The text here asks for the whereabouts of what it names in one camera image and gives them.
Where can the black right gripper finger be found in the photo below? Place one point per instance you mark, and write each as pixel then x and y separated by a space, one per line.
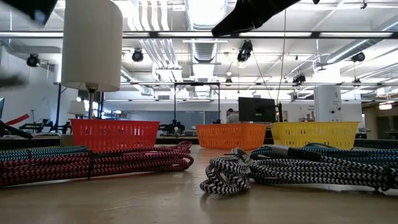
pixel 248 15

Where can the red plastic basket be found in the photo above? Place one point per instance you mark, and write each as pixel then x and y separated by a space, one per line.
pixel 115 133

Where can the person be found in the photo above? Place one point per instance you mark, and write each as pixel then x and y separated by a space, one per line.
pixel 232 118

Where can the black computer monitor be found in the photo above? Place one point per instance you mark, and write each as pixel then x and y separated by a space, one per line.
pixel 256 109

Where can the small white background lamp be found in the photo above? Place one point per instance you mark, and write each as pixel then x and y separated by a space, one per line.
pixel 76 108

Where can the yellow plastic basket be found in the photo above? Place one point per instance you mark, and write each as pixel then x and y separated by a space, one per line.
pixel 314 133

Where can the black ceiling spotlight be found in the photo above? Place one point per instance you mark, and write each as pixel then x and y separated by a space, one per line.
pixel 299 79
pixel 137 56
pixel 358 57
pixel 245 51
pixel 32 60

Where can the white cylindrical table lamp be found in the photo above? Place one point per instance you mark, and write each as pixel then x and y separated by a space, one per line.
pixel 91 46

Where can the black background robot arm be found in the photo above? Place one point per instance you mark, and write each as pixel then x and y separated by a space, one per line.
pixel 171 127
pixel 40 126

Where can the red strip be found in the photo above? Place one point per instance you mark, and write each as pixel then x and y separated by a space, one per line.
pixel 17 119

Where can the black background rig frame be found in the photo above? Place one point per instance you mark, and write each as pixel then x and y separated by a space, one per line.
pixel 196 83

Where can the black table frame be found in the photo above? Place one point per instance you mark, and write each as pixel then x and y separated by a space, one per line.
pixel 31 142

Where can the orange plastic basket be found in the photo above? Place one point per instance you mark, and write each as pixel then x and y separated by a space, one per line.
pixel 230 137

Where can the white round column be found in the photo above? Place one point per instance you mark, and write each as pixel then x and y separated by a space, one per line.
pixel 326 102

